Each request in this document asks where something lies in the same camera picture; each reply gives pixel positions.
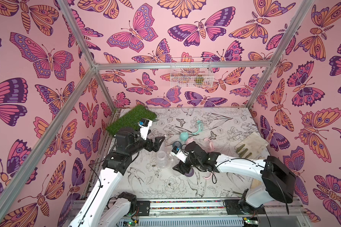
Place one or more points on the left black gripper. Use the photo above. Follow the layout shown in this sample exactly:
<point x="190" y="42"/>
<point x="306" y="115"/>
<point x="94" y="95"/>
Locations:
<point x="155" y="145"/>

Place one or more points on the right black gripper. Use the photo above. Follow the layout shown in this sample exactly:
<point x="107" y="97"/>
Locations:
<point x="188" y="161"/>

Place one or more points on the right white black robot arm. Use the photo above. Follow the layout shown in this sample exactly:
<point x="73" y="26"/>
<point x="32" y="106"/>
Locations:
<point x="278" y="181"/>

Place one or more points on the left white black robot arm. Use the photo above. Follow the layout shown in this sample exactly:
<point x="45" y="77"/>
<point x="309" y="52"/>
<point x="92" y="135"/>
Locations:
<point x="93" y="213"/>

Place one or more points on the dark teal nipple collar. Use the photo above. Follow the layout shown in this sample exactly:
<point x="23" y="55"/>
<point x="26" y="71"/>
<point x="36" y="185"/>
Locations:
<point x="177" y="145"/>

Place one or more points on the teal bottle cap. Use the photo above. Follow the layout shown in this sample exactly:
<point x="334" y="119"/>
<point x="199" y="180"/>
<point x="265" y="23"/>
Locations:
<point x="184" y="136"/>

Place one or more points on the pink bottle cap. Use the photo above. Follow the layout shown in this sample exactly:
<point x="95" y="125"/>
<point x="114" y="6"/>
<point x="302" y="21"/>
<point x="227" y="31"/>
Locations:
<point x="189" y="140"/>

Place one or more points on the green artificial grass mat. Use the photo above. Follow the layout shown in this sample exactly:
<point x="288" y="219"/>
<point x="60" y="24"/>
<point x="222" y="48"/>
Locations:
<point x="131" y="119"/>

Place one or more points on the beige work glove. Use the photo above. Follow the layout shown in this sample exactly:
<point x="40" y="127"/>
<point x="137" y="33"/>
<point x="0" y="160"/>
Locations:
<point x="251" y="147"/>

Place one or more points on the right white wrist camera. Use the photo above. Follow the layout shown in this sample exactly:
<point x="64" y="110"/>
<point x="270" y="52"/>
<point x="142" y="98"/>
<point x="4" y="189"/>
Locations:
<point x="178" y="153"/>

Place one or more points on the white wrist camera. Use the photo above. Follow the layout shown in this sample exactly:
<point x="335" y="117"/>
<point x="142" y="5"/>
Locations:
<point x="144" y="125"/>
<point x="178" y="153"/>

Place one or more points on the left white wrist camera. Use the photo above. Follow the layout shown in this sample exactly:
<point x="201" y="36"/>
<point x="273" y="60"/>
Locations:
<point x="144" y="125"/>

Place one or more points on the white wire basket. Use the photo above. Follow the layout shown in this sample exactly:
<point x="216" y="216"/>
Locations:
<point x="191" y="74"/>

